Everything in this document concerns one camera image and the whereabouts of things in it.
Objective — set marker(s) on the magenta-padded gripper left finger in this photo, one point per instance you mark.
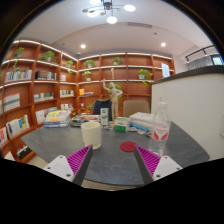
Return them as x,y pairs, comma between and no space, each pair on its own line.
60,166

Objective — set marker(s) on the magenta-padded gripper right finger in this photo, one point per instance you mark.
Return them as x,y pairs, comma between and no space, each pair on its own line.
165,166

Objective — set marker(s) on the clear plastic water bottle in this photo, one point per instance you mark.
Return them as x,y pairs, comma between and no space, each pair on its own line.
161,128

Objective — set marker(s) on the flat round red coaster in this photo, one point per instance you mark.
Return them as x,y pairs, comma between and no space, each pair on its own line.
128,146

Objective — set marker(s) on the cream paper cup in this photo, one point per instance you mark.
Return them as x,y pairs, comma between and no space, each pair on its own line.
91,135

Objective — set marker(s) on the colourful book stack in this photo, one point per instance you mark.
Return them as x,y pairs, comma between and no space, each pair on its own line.
56,120

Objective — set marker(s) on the low stack of magazines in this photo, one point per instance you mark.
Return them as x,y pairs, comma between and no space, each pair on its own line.
81,120

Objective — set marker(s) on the green and white box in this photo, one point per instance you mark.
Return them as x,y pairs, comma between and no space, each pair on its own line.
122,124

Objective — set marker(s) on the beige chair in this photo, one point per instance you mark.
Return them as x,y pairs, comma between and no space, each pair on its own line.
136,107

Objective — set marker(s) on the round recessed ceiling light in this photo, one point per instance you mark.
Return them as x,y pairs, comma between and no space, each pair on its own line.
163,44
82,46

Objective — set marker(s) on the ceiling air vent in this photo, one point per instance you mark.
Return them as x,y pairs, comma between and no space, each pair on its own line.
139,25

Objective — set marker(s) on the ceiling lamp with round bulbs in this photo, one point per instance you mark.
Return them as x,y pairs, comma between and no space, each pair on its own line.
111,19

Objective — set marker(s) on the wooden wall shelf unit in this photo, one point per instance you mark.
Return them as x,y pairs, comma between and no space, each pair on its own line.
40,86

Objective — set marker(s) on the black curtain rail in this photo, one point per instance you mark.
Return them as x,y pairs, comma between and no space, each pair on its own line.
200,50

